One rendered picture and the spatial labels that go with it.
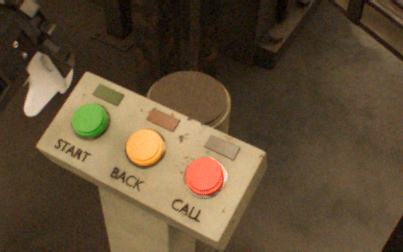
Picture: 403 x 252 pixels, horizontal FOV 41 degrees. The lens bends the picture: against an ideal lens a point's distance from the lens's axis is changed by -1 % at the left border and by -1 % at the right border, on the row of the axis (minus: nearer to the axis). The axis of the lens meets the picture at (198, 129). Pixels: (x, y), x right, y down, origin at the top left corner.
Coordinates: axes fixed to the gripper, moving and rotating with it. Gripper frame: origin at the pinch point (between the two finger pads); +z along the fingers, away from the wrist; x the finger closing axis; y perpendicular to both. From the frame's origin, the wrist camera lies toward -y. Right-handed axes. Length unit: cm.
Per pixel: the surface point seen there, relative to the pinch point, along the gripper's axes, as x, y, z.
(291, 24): -8, -72, 93
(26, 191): -39, 7, 71
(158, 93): -0.7, -10.6, 22.9
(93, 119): 0.4, 0.1, 9.3
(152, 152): 8.5, 0.7, 9.4
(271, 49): -8, -59, 88
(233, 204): 18.6, 1.8, 10.6
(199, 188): 15.0, 2.0, 9.5
